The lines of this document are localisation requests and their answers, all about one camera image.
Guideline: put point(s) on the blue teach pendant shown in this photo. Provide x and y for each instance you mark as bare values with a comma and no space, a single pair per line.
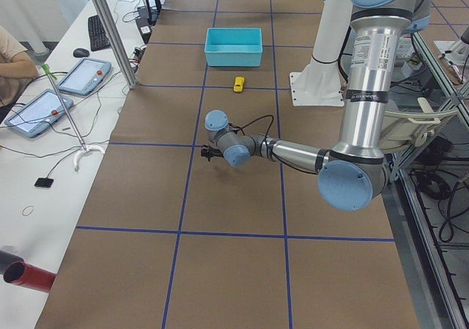
37,115
84,77

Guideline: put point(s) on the grabber stick with green handle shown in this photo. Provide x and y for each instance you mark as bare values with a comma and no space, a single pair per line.
85,148

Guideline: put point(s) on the yellow beetle toy car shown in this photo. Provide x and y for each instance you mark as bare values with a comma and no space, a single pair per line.
239,83

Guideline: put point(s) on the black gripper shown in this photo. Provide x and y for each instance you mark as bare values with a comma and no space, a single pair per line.
210,152

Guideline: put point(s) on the grey aluminium frame post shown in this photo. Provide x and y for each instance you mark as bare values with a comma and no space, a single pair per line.
104,13

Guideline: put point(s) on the black computer mouse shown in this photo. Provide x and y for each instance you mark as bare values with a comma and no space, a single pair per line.
80,53

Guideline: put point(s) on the white camera stand column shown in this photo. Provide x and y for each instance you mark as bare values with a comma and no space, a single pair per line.
319,83

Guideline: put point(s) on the far blue teach pendant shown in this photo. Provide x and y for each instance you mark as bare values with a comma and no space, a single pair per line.
84,77

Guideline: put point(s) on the red cylinder tube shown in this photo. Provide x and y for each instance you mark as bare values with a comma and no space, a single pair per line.
29,276

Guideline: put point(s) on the light blue plastic bin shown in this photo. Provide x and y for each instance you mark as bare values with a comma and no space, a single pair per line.
233,47

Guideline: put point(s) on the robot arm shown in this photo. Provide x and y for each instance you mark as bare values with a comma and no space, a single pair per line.
352,172

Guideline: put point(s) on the grey office chair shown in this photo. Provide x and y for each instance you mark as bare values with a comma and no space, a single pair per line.
401,130

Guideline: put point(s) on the black keyboard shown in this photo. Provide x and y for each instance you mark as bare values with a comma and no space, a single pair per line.
97,34

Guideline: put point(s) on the near blue teach pendant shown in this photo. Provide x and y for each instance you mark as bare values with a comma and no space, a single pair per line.
37,115

